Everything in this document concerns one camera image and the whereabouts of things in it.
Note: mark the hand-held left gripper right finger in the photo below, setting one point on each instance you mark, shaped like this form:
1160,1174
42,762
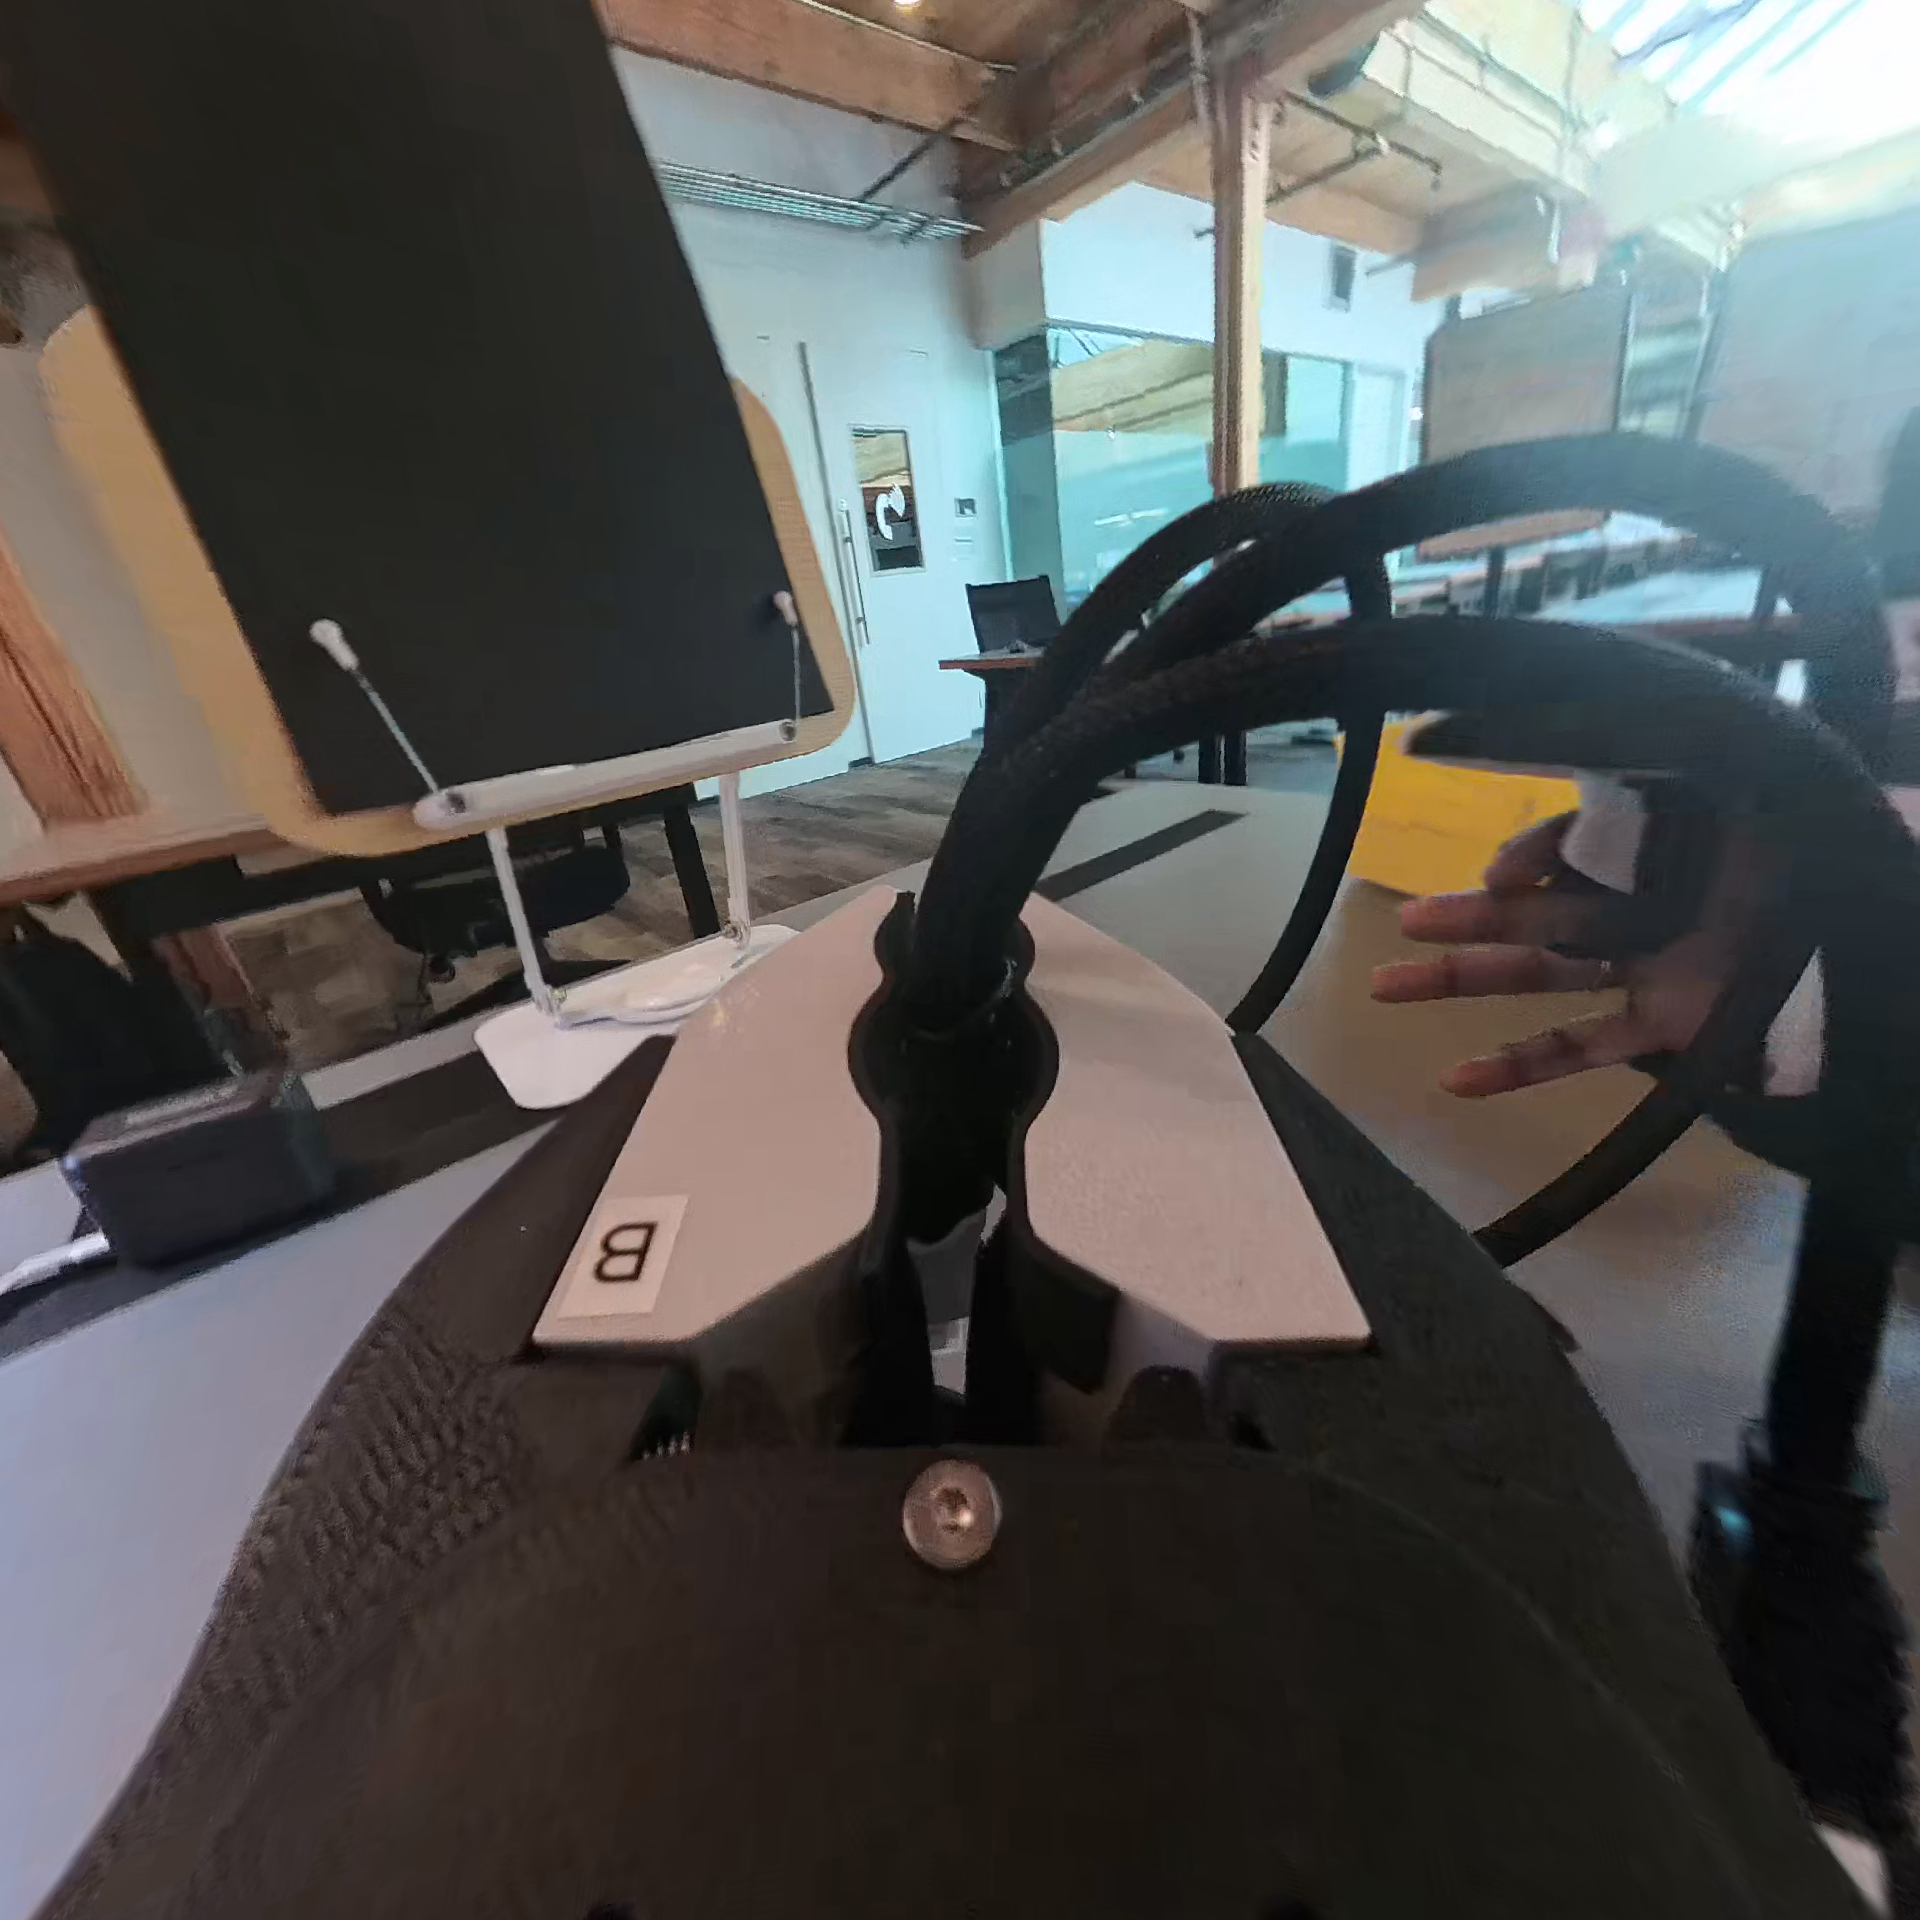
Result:
1202,1171

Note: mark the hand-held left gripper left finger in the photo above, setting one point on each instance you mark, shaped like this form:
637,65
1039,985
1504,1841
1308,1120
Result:
722,1171

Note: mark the yellow plastic bin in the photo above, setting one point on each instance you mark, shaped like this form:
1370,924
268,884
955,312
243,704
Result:
1442,839

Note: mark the person's right hand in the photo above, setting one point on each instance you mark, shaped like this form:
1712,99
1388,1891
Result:
1621,1004

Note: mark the white board stand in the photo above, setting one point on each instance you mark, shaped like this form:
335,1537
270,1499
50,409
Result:
600,1035

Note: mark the black tape strip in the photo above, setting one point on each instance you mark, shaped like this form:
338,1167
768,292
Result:
1155,850

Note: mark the grey block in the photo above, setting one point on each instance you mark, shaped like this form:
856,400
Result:
195,1171

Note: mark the office desk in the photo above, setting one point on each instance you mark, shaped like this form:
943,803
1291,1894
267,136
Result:
991,660

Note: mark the black office chair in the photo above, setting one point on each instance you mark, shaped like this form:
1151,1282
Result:
1014,616

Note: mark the black board wooden backing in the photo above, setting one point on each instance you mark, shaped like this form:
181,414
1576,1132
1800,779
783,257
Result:
375,375

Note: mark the wooden post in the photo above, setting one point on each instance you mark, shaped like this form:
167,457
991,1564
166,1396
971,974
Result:
1243,299

